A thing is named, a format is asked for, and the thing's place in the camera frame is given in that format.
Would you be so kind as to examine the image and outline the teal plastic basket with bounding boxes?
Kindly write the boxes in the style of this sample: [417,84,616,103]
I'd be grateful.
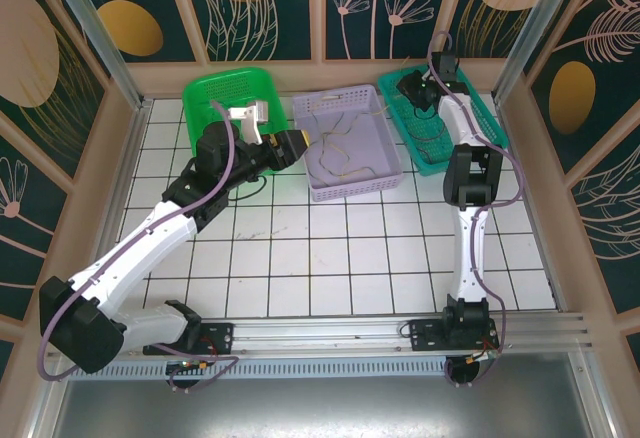
[377,65,510,178]

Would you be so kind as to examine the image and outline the green plastic basket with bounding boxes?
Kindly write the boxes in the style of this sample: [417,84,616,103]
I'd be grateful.
[182,66,290,177]

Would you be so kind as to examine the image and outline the lilac plastic basket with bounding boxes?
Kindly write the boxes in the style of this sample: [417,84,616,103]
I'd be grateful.
[291,83,405,204]

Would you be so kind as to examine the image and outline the grey metal shelf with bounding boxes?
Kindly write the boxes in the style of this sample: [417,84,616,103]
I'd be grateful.
[29,352,619,438]

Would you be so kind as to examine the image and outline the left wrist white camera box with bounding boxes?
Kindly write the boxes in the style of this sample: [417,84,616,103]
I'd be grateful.
[228,99,272,145]

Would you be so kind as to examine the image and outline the aluminium table edge rail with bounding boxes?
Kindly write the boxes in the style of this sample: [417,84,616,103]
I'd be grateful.
[493,100,569,315]
[77,99,154,320]

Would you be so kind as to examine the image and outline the aluminium corner post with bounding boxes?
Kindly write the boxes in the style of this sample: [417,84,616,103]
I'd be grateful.
[492,0,585,105]
[38,0,154,109]

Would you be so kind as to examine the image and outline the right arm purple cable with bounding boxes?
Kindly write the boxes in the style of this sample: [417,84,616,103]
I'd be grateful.
[427,31,526,390]

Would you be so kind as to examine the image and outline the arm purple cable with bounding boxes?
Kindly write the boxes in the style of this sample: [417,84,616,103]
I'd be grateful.
[427,31,526,390]
[38,100,244,393]

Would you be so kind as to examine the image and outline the aluminium mounting rail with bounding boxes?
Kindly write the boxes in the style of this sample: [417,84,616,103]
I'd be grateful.
[47,311,596,365]

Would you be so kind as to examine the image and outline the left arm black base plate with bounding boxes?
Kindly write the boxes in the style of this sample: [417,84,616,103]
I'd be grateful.
[143,321,236,357]

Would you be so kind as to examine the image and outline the red black power wires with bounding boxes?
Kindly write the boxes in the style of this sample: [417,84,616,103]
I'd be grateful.
[467,338,502,365]
[166,340,224,375]

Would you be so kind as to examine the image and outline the slotted grey cable duct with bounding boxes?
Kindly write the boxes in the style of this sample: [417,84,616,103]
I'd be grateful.
[67,360,574,383]

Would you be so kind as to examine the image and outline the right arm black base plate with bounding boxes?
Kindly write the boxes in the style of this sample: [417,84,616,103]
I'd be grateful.
[408,318,501,354]

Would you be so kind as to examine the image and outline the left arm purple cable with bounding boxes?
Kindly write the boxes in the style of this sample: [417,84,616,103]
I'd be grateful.
[38,100,244,393]

